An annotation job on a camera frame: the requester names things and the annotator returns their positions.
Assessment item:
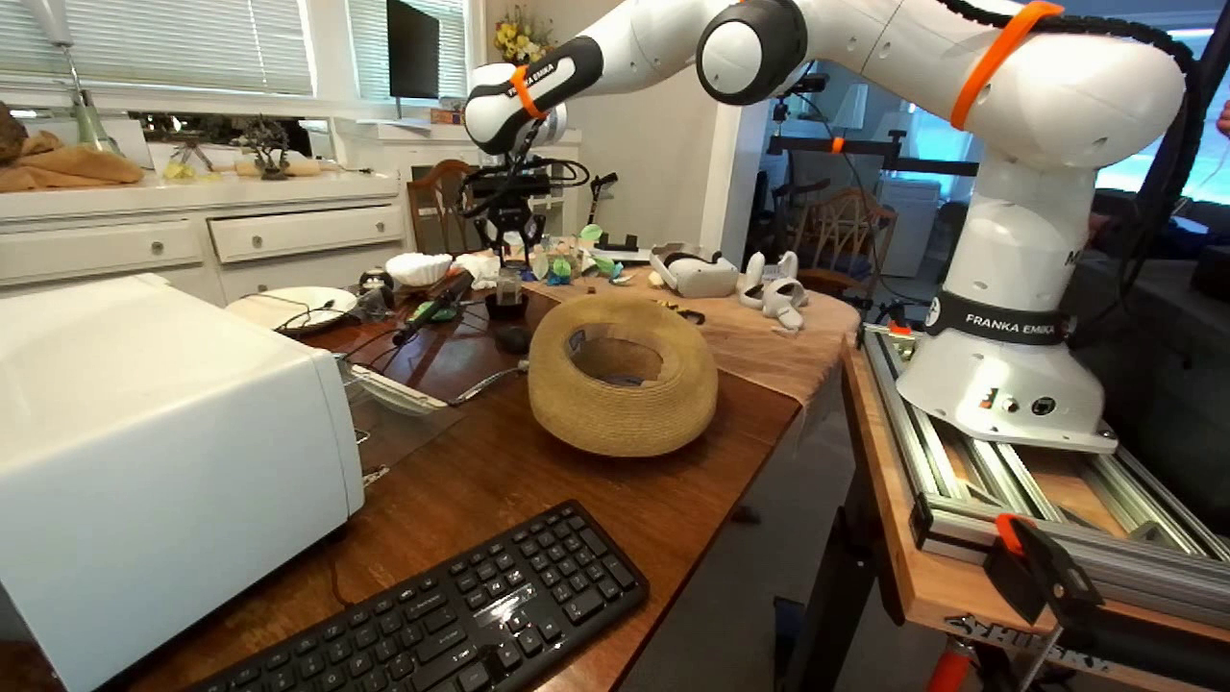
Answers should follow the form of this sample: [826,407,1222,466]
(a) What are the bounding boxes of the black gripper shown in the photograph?
[484,172,546,267]

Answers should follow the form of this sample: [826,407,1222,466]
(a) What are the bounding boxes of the small jar white top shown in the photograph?
[493,274,530,323]

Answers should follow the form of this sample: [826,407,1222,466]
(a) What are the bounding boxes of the white crumpled tissue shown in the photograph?
[379,249,452,291]

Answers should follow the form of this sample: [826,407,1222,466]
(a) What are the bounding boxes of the yellow flower bouquet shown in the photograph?
[493,8,559,73]

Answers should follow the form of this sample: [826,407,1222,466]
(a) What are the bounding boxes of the black monitor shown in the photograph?
[384,0,441,102]

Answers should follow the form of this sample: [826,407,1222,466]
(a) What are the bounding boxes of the large white plate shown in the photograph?
[225,282,361,340]

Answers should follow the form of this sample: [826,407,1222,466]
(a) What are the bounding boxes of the dark metal figurine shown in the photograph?
[164,126,224,184]
[241,119,301,184]

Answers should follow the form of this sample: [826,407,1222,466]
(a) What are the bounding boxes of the brown wicker chair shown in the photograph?
[780,184,899,304]

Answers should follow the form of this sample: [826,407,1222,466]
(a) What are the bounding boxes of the black computer keyboard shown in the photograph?
[187,497,655,692]

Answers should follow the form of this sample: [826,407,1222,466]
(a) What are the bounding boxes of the white drawer cabinet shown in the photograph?
[0,168,427,313]

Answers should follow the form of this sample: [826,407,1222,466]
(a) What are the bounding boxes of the white window blinds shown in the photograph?
[0,0,319,101]

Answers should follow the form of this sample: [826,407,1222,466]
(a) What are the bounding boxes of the white toaster oven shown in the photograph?
[0,270,452,692]

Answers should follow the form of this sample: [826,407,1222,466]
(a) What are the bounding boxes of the tan cutting board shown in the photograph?
[0,142,149,195]

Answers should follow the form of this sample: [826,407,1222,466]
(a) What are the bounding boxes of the wooden base board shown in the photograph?
[837,342,1230,645]

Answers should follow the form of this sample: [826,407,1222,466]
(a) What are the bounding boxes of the black metal stand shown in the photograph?
[780,497,899,692]

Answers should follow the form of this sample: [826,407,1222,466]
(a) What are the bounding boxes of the black orange clamp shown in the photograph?
[976,513,1230,692]

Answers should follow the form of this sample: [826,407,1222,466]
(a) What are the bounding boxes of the aluminium rail frame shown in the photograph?
[858,318,1230,629]

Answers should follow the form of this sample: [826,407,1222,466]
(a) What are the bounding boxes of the black braided cable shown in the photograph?
[933,0,1230,260]

